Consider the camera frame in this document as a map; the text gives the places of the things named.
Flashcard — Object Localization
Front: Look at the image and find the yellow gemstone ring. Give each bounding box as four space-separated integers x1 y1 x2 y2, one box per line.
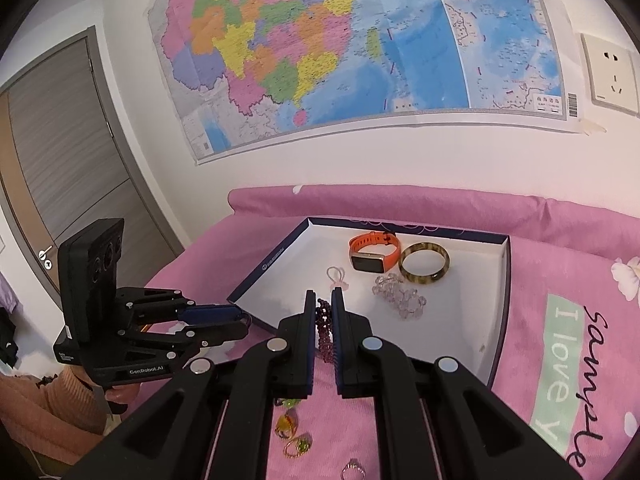
274 407 301 440

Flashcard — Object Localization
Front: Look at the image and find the clear crystal bead bracelet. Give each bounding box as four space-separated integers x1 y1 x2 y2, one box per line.
371 273 428 321

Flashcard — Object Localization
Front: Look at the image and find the dark red beaded bracelet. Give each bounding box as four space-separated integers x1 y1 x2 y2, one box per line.
314 297 335 365

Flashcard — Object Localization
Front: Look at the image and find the tortoiseshell bangle bracelet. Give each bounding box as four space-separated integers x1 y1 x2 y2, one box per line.
398 240 450 287

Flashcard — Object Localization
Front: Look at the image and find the pink hair tie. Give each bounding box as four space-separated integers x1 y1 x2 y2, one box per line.
325 265 352 291

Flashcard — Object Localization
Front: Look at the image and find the person's left hand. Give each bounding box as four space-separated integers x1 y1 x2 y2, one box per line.
104 384 140 415

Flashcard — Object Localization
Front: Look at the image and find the green bead ornament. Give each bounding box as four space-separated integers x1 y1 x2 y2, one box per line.
274 398 300 408

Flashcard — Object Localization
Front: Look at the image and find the navy shallow cardboard box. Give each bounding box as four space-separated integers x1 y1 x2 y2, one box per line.
228 217 511 385

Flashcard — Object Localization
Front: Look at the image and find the pink floral bed sheet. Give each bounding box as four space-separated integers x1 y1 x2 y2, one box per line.
150 185 639 479

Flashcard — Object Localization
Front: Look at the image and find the grey wooden door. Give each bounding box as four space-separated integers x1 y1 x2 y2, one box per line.
1 27 183 300

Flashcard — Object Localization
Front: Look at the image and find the silver pink stone ring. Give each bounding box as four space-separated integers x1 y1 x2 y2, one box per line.
340 457 368 480

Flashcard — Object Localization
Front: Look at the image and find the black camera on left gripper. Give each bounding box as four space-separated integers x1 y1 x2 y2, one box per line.
58 218 125 342

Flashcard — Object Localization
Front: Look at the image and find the silver door handle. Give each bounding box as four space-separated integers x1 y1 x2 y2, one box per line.
38 245 53 271

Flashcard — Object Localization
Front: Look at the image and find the colourful wall map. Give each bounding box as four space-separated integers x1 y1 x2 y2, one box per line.
146 0 579 162

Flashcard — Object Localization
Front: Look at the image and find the white wall socket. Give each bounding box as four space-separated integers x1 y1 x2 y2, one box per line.
582 34 639 115

